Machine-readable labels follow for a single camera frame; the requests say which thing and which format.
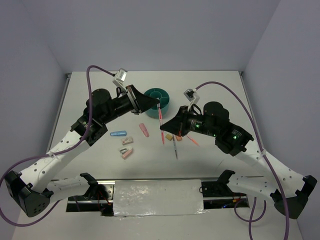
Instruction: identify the purple thin pen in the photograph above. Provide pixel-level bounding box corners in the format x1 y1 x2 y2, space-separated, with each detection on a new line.
172 135 178 159

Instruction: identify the blue translucent stapler case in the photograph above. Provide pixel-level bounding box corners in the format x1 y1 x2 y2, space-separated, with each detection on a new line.
109 130 127 137

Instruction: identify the purple cable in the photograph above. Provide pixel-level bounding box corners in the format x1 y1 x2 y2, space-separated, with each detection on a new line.
194 81 292 240
0 65 116 228

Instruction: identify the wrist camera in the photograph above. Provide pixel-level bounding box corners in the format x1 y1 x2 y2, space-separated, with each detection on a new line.
112 68 128 88
183 88 200 111

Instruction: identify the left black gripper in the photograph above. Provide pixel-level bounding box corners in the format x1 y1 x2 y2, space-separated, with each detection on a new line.
101 84 160 125

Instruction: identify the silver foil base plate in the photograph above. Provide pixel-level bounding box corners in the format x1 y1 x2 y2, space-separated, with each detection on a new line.
113 179 205 217

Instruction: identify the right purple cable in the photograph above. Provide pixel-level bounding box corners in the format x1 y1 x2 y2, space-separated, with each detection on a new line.
194 81 292 240

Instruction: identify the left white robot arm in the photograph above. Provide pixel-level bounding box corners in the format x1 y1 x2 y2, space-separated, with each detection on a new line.
4 85 160 218

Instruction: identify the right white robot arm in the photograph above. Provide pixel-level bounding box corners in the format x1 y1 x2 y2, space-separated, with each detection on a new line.
160 101 317 219

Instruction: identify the teal round divided organizer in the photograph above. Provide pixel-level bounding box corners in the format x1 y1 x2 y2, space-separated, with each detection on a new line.
144 88 170 119

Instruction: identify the orange red thin pen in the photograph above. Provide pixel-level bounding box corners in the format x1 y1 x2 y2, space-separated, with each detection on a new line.
187 135 200 147

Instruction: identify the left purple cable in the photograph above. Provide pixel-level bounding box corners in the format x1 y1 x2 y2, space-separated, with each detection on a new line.
0 65 116 228

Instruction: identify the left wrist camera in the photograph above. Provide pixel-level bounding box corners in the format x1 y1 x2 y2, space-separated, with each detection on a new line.
112 68 128 88

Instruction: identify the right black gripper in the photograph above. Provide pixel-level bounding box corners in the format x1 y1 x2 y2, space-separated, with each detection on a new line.
160 105 218 137

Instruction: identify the pink translucent case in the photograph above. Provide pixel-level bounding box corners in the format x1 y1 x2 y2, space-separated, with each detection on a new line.
139 123 150 138

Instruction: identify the red highlighter pen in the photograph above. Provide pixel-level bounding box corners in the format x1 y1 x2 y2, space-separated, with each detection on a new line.
157 103 165 145

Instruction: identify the yellow eraser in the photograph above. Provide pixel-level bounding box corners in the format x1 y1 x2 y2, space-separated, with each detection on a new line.
165 134 173 141

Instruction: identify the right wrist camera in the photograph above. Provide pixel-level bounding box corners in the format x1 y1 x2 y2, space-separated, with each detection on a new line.
183 88 200 111

